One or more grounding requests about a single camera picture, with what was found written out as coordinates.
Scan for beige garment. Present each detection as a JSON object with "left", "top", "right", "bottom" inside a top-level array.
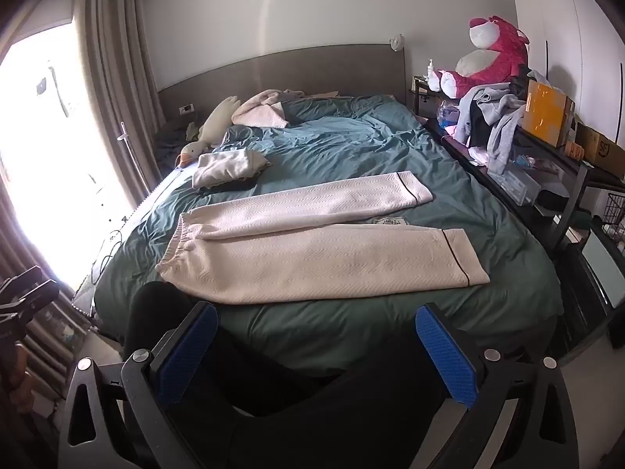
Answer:
[{"left": 192, "top": 149, "right": 271, "bottom": 190}]

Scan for clear plastic bag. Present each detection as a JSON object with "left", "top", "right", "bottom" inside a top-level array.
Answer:
[{"left": 436, "top": 100, "right": 462, "bottom": 130}]

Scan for white goose plush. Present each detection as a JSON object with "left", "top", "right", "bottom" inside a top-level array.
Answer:
[{"left": 176, "top": 95, "right": 242, "bottom": 169}]

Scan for white chevron pants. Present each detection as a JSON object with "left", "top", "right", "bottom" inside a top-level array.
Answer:
[{"left": 156, "top": 171, "right": 490, "bottom": 306}]

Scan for black wire basket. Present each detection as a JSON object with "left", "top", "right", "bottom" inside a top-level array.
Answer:
[{"left": 591, "top": 193, "right": 625, "bottom": 255}]

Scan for metal pole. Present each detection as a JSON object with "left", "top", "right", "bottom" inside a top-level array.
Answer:
[{"left": 120, "top": 122, "right": 148, "bottom": 197}]

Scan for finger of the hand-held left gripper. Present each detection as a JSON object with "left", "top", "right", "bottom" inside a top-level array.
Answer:
[
  {"left": 0, "top": 279, "right": 60, "bottom": 320},
  {"left": 0, "top": 266, "right": 44, "bottom": 296}
]

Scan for brown cardboard box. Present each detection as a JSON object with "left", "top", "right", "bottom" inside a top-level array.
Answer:
[{"left": 573, "top": 117, "right": 625, "bottom": 179}]

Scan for bed with teal duvet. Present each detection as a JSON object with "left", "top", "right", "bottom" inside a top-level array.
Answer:
[{"left": 73, "top": 93, "right": 564, "bottom": 377}]

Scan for grey hoodie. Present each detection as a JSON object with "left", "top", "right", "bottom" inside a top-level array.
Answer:
[{"left": 456, "top": 68, "right": 533, "bottom": 177}]

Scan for black clothing piece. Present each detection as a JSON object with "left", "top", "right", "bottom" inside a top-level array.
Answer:
[{"left": 468, "top": 102, "right": 495, "bottom": 148}]

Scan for clear plastic storage box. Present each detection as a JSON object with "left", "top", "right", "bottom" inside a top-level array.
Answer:
[{"left": 502, "top": 156, "right": 543, "bottom": 207}]

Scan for black cable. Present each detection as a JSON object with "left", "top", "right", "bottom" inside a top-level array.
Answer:
[{"left": 92, "top": 229, "right": 124, "bottom": 285}]

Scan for beige curtain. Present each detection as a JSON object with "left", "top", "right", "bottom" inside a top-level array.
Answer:
[{"left": 73, "top": 0, "right": 167, "bottom": 206}]

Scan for pink fleece blanket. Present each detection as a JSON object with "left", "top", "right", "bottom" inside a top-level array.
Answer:
[{"left": 231, "top": 89, "right": 306, "bottom": 129}]

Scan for white wardrobe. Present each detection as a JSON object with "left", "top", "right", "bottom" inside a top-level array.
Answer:
[{"left": 512, "top": 0, "right": 625, "bottom": 157}]

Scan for black metal shelf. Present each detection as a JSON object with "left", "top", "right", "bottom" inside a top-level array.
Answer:
[{"left": 409, "top": 75, "right": 625, "bottom": 313}]

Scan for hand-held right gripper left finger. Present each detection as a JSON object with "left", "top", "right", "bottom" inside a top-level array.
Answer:
[{"left": 57, "top": 300, "right": 219, "bottom": 469}]

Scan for orange box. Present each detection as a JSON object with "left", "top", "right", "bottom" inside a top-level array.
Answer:
[{"left": 520, "top": 81, "right": 577, "bottom": 148}]

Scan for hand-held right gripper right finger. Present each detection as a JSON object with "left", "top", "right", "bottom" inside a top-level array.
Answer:
[{"left": 415, "top": 303, "right": 579, "bottom": 469}]

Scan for pink bear plush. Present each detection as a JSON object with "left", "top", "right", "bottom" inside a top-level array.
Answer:
[{"left": 437, "top": 16, "right": 530, "bottom": 98}]

